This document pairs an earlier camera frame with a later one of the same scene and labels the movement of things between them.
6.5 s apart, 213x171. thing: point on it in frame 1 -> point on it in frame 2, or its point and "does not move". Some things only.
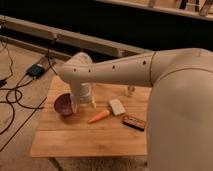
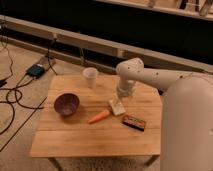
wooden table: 116,126 does not move
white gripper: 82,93 -> 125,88
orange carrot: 98,117 does not move
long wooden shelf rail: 35,29 does not move
